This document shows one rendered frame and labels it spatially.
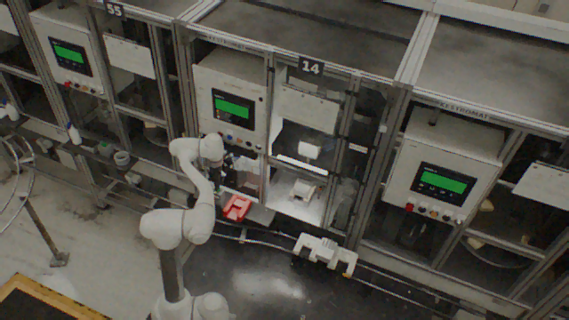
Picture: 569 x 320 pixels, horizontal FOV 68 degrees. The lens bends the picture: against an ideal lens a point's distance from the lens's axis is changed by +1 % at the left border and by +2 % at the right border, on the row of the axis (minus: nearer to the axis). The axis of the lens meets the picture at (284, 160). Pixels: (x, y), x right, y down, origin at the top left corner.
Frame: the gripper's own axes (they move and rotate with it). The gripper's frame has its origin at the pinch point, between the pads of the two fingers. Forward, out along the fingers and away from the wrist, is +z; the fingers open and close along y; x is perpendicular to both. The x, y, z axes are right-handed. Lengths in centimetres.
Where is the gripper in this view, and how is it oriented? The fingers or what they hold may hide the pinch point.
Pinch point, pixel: (217, 186)
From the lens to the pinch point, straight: 260.1
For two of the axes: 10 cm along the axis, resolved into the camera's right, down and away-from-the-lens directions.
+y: -9.2, -3.2, 2.3
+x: -3.9, 6.4, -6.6
